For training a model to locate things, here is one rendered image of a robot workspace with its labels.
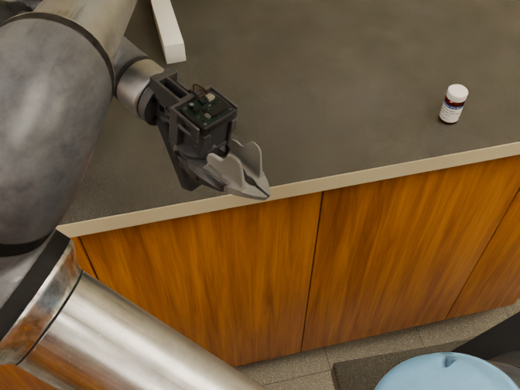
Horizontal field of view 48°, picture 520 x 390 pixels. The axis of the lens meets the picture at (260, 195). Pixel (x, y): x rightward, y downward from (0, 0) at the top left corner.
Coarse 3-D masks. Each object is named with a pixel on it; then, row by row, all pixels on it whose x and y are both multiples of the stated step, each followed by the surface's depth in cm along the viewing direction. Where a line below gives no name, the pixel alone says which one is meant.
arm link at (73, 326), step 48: (48, 240) 43; (0, 288) 39; (48, 288) 41; (96, 288) 45; (0, 336) 39; (48, 336) 41; (96, 336) 43; (144, 336) 45; (96, 384) 43; (144, 384) 44; (192, 384) 45; (240, 384) 48
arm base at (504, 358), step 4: (508, 352) 61; (512, 352) 61; (516, 352) 60; (496, 356) 62; (500, 356) 61; (504, 356) 60; (508, 356) 59; (512, 356) 59; (516, 356) 59; (488, 360) 62; (492, 360) 60; (496, 360) 59; (500, 360) 59; (504, 360) 58; (508, 360) 58; (512, 360) 58; (516, 360) 57; (512, 364) 55; (516, 364) 56
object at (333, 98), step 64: (192, 0) 132; (256, 0) 132; (320, 0) 132; (384, 0) 132; (448, 0) 132; (512, 0) 132; (192, 64) 118; (256, 64) 118; (320, 64) 118; (384, 64) 118; (448, 64) 118; (512, 64) 118; (128, 128) 107; (256, 128) 107; (320, 128) 107; (384, 128) 107; (448, 128) 107; (512, 128) 107; (128, 192) 98; (192, 192) 98
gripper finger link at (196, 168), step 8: (184, 160) 76; (192, 160) 76; (200, 160) 76; (184, 168) 76; (192, 168) 75; (200, 168) 75; (192, 176) 75; (200, 176) 74; (208, 176) 75; (208, 184) 75; (216, 184) 75; (224, 184) 74
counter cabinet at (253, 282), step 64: (320, 192) 109; (384, 192) 113; (448, 192) 119; (512, 192) 125; (128, 256) 111; (192, 256) 116; (256, 256) 121; (320, 256) 127; (384, 256) 134; (448, 256) 142; (512, 256) 150; (192, 320) 137; (256, 320) 145; (320, 320) 154; (384, 320) 164; (0, 384) 140
